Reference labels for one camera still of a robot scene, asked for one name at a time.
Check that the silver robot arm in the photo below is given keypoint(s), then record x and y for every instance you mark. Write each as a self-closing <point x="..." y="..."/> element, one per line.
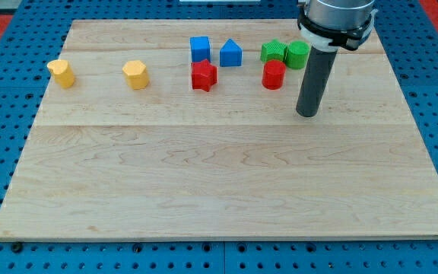
<point x="333" y="24"/>

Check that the red star block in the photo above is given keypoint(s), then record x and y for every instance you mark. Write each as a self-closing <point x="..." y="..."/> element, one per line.
<point x="203" y="75"/>

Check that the blue triangle block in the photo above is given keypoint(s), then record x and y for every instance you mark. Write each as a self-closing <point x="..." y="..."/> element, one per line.
<point x="231" y="54"/>

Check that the green star block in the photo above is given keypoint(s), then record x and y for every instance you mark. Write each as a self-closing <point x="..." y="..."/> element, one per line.
<point x="273" y="50"/>

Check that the wooden board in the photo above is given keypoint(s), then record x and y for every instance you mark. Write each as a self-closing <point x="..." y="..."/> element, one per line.
<point x="106" y="163"/>

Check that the red cylinder block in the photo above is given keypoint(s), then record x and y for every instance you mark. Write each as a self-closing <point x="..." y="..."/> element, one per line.
<point x="273" y="74"/>

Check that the blue cube block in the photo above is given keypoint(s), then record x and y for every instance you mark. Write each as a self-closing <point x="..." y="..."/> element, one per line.
<point x="200" y="48"/>

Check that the yellow hexagon block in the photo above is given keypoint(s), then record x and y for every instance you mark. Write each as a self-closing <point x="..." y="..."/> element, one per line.
<point x="136" y="74"/>

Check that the green cylinder block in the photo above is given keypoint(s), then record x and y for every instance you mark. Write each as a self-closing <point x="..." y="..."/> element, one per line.
<point x="297" y="55"/>

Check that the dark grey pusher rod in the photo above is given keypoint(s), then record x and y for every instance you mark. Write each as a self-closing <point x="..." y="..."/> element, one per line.
<point x="316" y="76"/>

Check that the yellow heart block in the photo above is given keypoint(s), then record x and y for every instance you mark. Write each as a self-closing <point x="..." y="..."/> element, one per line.
<point x="62" y="73"/>

